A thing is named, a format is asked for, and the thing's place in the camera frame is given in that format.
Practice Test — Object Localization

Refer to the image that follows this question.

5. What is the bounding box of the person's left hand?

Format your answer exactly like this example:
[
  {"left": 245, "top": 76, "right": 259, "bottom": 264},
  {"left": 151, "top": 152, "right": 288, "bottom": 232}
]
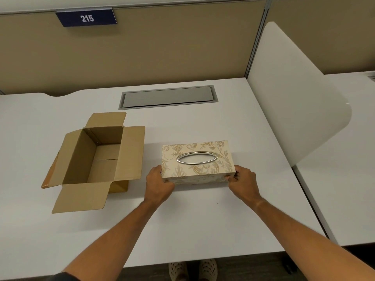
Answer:
[{"left": 144, "top": 165, "right": 176, "bottom": 206}]

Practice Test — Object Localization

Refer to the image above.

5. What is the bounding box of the person's right hand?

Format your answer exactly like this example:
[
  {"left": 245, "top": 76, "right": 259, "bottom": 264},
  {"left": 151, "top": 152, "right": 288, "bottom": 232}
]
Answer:
[{"left": 226, "top": 165, "right": 262, "bottom": 206}]

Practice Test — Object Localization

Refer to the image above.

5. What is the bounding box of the beige floral tissue box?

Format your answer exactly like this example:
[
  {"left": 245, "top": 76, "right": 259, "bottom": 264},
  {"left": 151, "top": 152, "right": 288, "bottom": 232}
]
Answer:
[{"left": 161, "top": 140, "right": 237, "bottom": 185}]

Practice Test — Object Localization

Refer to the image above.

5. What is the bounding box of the person's right forearm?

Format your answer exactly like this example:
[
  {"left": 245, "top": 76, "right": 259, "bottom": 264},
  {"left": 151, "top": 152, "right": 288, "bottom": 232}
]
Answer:
[{"left": 251, "top": 197, "right": 375, "bottom": 281}]

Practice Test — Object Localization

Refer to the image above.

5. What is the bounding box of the person's left forearm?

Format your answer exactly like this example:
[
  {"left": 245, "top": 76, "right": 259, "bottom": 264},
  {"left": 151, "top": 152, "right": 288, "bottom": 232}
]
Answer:
[{"left": 62, "top": 199, "right": 160, "bottom": 281}]

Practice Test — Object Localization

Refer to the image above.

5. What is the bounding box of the open brown cardboard box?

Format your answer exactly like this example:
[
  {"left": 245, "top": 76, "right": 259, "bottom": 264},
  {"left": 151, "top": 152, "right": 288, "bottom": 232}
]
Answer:
[{"left": 41, "top": 112, "right": 146, "bottom": 214}]

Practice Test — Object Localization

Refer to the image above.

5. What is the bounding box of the beige perforated shoe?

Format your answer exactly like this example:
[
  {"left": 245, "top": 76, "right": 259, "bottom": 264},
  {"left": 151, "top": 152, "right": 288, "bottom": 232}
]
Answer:
[
  {"left": 168, "top": 262, "right": 188, "bottom": 281},
  {"left": 199, "top": 259, "right": 219, "bottom": 281}
]

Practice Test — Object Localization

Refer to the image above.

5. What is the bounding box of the white desk divider panel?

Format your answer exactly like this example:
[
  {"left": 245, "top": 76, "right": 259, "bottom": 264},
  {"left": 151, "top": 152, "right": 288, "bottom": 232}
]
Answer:
[{"left": 247, "top": 21, "right": 352, "bottom": 167}]

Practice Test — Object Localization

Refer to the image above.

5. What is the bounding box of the beige cubicle partition panel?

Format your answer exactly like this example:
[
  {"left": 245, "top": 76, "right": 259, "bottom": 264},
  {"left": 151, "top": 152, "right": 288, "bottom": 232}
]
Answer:
[
  {"left": 261, "top": 0, "right": 375, "bottom": 76},
  {"left": 0, "top": 0, "right": 269, "bottom": 97}
]

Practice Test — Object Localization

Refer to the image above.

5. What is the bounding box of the dark sleeve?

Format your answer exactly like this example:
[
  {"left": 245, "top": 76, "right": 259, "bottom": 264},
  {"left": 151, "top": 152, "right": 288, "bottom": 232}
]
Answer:
[{"left": 55, "top": 271, "right": 81, "bottom": 281}]

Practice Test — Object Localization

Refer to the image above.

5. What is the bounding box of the blue number sign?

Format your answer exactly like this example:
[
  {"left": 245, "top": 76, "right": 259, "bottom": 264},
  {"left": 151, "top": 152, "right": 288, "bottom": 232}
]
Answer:
[{"left": 55, "top": 9, "right": 118, "bottom": 27}]

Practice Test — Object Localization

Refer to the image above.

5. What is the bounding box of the grey desk cable tray lid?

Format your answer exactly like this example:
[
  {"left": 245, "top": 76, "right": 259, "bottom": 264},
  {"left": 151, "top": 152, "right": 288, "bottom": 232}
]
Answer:
[{"left": 118, "top": 85, "right": 219, "bottom": 110}]

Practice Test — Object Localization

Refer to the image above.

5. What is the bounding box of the grey partition post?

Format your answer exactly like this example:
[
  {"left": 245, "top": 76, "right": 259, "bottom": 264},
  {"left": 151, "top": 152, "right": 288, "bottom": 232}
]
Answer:
[{"left": 245, "top": 0, "right": 271, "bottom": 79}]

